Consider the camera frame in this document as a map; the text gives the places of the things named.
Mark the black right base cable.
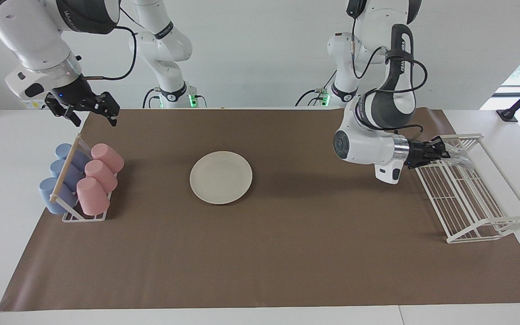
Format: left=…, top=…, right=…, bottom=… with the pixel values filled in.
left=142, top=87, right=161, bottom=109

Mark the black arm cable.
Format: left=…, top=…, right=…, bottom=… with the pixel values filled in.
left=82, top=25, right=138, bottom=82
left=346, top=0, right=427, bottom=136

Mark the pink cup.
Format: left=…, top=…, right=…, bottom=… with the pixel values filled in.
left=84, top=160, right=118, bottom=194
left=91, top=143, right=125, bottom=174
left=76, top=177, right=111, bottom=216

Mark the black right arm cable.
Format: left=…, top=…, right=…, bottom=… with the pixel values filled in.
left=82, top=25, right=138, bottom=82

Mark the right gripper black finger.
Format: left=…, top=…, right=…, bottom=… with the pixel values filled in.
left=101, top=92, right=121, bottom=127
left=64, top=106, right=82, bottom=128

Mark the white wire dish rack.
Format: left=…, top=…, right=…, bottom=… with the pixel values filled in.
left=413, top=133, right=520, bottom=244

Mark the black left base cable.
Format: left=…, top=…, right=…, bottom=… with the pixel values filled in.
left=294, top=68, right=338, bottom=107

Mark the black base cable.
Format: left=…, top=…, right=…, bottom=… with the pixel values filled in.
left=142, top=87, right=161, bottom=109
left=294, top=68, right=338, bottom=107

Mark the cream round plate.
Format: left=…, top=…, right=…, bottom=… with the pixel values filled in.
left=190, top=151, right=253, bottom=205

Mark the brown table mat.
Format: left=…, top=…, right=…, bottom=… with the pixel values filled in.
left=0, top=108, right=520, bottom=312

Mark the white cup rack wooden handle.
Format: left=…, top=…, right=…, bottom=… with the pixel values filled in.
left=49, top=135, right=118, bottom=223

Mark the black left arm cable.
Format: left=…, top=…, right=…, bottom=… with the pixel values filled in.
left=346, top=0, right=427, bottom=136

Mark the blue cup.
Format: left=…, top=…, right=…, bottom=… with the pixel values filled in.
left=50, top=159, right=84, bottom=190
left=39, top=177, right=79, bottom=215
left=55, top=143, right=91, bottom=171

